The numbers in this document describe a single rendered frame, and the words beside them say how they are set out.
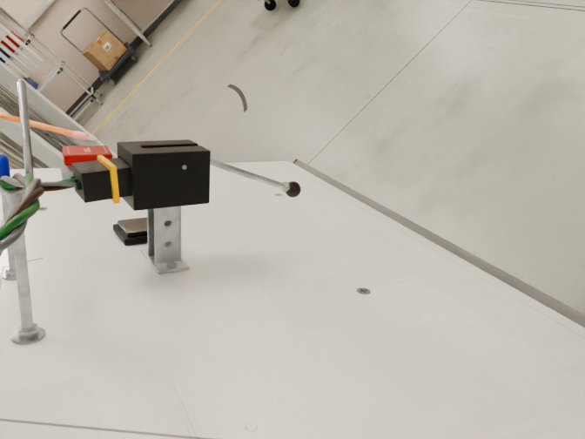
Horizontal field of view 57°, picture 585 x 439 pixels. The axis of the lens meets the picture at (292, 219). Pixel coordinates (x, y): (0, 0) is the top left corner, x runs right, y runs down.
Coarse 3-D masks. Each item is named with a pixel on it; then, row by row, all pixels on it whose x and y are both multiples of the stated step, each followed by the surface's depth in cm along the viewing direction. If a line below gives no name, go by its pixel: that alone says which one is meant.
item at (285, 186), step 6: (210, 162) 41; (216, 162) 41; (222, 168) 41; (228, 168) 41; (234, 168) 42; (240, 174) 42; (246, 174) 42; (252, 174) 43; (258, 180) 43; (264, 180) 44; (270, 180) 44; (276, 186) 44; (282, 186) 45; (288, 186) 45
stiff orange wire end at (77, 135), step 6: (0, 114) 38; (6, 114) 38; (12, 120) 38; (18, 120) 37; (30, 120) 37; (36, 126) 36; (42, 126) 36; (48, 126) 35; (54, 126) 35; (60, 132) 35; (66, 132) 34; (72, 132) 34; (78, 132) 34; (84, 132) 34; (78, 138) 34; (84, 138) 33; (90, 138) 33; (96, 138) 33
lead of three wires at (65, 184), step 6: (0, 180) 28; (60, 180) 36; (66, 180) 36; (72, 180) 36; (18, 186) 33; (42, 186) 35; (48, 186) 35; (54, 186) 35; (60, 186) 35; (66, 186) 36; (72, 186) 36
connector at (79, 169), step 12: (72, 168) 37; (84, 168) 36; (96, 168) 36; (120, 168) 36; (84, 180) 35; (96, 180) 35; (108, 180) 36; (120, 180) 36; (84, 192) 35; (96, 192) 36; (108, 192) 36; (120, 192) 36
